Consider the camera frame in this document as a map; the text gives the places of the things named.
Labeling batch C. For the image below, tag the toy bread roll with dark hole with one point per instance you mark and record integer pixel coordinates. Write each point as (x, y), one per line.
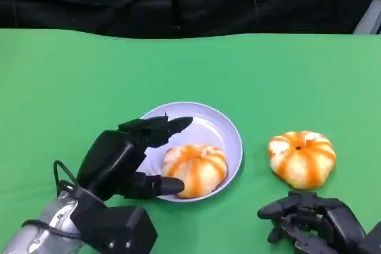
(302, 161)

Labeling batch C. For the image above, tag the orange white toy bread roll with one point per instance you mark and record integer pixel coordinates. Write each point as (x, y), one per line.
(196, 170)

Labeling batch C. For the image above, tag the green table cloth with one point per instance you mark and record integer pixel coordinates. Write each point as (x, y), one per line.
(190, 69)

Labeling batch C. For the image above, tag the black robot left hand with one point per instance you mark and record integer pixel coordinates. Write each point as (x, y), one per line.
(107, 159)

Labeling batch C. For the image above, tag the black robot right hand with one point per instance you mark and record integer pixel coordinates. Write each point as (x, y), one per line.
(339, 221)

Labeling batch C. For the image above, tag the grey metal frame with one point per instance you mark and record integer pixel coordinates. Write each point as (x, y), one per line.
(370, 17)

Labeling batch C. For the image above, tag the lilac plate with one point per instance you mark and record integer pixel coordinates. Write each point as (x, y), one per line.
(214, 129)

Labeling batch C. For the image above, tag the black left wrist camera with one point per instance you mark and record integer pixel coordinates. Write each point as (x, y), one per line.
(119, 227)

